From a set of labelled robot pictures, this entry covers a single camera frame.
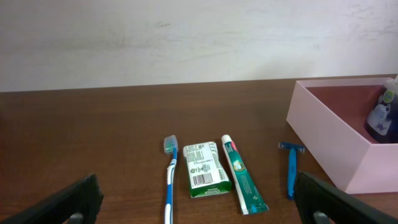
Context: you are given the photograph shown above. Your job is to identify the green white soap box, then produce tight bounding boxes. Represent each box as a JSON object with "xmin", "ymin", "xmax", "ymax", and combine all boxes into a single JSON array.
[{"xmin": 183, "ymin": 141, "xmax": 232, "ymax": 198}]

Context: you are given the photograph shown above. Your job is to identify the blue disposable razor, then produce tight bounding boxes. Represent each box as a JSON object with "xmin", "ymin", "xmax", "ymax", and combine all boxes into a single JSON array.
[{"xmin": 278, "ymin": 142, "xmax": 305, "ymax": 200}]

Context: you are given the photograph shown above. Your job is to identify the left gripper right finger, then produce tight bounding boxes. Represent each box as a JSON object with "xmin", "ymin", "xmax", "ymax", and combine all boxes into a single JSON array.
[{"xmin": 294, "ymin": 172, "xmax": 397, "ymax": 224}]

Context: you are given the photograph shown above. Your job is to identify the dark blue clear-cap bottle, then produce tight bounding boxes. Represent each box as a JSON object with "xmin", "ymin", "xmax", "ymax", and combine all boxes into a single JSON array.
[{"xmin": 365, "ymin": 77, "xmax": 397, "ymax": 143}]

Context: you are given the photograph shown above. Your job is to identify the green white toothpaste tube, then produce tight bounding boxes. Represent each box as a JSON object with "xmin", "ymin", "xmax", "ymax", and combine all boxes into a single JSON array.
[{"xmin": 221, "ymin": 134, "xmax": 269, "ymax": 215}]

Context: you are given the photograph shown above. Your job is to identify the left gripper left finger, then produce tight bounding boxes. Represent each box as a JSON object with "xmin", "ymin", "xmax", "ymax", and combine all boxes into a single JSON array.
[{"xmin": 2, "ymin": 174, "xmax": 104, "ymax": 224}]

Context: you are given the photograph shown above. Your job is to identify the pink open cardboard box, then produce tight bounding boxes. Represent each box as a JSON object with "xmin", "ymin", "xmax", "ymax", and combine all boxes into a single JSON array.
[{"xmin": 287, "ymin": 77, "xmax": 397, "ymax": 194}]

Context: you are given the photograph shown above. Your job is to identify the blue white toothbrush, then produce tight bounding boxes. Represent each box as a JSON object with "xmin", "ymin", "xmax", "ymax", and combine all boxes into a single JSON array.
[{"xmin": 164, "ymin": 135, "xmax": 178, "ymax": 224}]

